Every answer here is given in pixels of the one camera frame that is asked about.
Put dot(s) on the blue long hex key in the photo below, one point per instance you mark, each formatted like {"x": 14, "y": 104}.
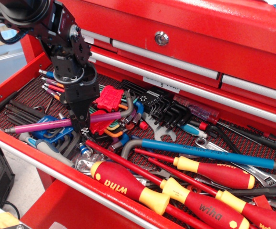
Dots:
{"x": 48, "y": 74}

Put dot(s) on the blue hex key holder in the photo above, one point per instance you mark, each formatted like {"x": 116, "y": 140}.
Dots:
{"x": 53, "y": 135}

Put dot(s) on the red key holder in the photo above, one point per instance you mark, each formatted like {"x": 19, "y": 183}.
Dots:
{"x": 109, "y": 99}
{"x": 99, "y": 127}

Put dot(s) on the black Tekton key holder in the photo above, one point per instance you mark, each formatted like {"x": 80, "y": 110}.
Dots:
{"x": 150, "y": 98}

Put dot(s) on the small red cap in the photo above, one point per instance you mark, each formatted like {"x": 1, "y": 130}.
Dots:
{"x": 143, "y": 125}

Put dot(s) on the silver chest lock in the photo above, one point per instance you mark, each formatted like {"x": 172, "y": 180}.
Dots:
{"x": 161, "y": 38}

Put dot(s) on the red tool chest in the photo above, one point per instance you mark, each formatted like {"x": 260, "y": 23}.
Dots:
{"x": 206, "y": 37}

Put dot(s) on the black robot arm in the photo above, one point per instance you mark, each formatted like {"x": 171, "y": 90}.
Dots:
{"x": 55, "y": 27}

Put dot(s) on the open red drawer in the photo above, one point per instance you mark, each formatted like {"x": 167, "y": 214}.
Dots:
{"x": 255, "y": 103}

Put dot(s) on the lower right red screwdriver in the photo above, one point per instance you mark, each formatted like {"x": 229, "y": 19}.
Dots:
{"x": 261, "y": 217}

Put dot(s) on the large blue Allen key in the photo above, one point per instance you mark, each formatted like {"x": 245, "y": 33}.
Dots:
{"x": 197, "y": 151}

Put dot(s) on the chrome adjustable wrench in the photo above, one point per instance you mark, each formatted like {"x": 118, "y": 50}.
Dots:
{"x": 264, "y": 178}

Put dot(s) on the lower red key holder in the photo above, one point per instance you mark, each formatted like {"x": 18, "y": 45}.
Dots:
{"x": 99, "y": 127}

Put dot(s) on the violet Allen key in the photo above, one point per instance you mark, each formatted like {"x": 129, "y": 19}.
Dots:
{"x": 67, "y": 122}

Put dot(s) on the purple clear screwdriver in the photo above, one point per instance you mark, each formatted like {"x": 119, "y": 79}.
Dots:
{"x": 206, "y": 116}

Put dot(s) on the upper red key holder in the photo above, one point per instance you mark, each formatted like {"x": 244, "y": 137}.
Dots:
{"x": 109, "y": 99}

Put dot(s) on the white blue small screwdriver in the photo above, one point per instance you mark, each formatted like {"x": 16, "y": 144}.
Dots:
{"x": 193, "y": 130}

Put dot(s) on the blue silver bit driver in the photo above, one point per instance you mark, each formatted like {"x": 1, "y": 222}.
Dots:
{"x": 84, "y": 150}

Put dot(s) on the big red yellow screwdriver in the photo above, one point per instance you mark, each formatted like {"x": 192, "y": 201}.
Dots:
{"x": 121, "y": 180}

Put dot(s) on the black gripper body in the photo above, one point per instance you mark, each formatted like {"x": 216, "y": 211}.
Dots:
{"x": 80, "y": 85}

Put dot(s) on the steel open-end wrench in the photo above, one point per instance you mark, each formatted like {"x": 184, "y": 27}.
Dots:
{"x": 159, "y": 131}

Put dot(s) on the black red drawer liner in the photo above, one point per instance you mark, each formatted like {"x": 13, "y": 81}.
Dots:
{"x": 25, "y": 100}

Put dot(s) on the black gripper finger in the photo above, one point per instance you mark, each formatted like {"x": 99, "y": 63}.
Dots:
{"x": 74, "y": 122}
{"x": 86, "y": 125}

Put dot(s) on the upper red yellow screwdriver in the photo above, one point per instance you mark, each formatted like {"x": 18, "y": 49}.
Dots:
{"x": 223, "y": 174}

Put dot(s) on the grey blue screwdriver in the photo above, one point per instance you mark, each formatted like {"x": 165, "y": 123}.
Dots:
{"x": 45, "y": 147}

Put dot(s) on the white cutting tools label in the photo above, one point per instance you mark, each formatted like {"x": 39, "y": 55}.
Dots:
{"x": 161, "y": 85}

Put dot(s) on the middle red yellow screwdriver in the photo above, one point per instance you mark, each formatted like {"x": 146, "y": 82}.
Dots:
{"x": 213, "y": 212}

